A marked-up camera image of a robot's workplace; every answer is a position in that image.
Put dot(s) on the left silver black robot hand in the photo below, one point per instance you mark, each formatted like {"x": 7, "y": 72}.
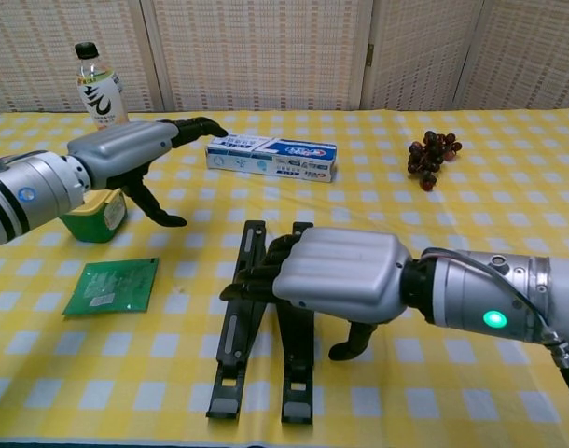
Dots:
{"x": 116, "y": 149}

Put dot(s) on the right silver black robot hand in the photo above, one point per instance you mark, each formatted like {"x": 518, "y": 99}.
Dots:
{"x": 345, "y": 270}

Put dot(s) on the black folding laptop stand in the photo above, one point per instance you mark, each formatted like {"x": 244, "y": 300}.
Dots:
{"x": 238, "y": 345}

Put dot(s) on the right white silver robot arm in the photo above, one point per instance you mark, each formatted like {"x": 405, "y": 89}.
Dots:
{"x": 499, "y": 298}

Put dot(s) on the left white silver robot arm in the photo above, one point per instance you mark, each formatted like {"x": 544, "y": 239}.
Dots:
{"x": 28, "y": 200}

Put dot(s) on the yellow white checkered tablecloth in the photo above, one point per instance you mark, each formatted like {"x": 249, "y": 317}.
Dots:
{"x": 452, "y": 396}

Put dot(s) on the orange drink plastic bottle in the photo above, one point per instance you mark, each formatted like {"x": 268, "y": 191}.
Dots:
{"x": 100, "y": 93}

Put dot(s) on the green container with yellow lid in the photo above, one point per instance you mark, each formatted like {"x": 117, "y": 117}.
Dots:
{"x": 95, "y": 219}

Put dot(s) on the blue white toothpaste box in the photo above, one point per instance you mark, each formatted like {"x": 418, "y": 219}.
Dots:
{"x": 275, "y": 156}

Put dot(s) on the green foil sachet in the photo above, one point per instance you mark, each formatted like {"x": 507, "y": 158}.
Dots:
{"x": 112, "y": 289}

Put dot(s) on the dark red grape bunch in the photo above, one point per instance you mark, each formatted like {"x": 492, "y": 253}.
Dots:
{"x": 429, "y": 154}

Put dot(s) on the beige woven folding screen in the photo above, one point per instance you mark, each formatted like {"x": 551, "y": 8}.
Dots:
{"x": 261, "y": 51}

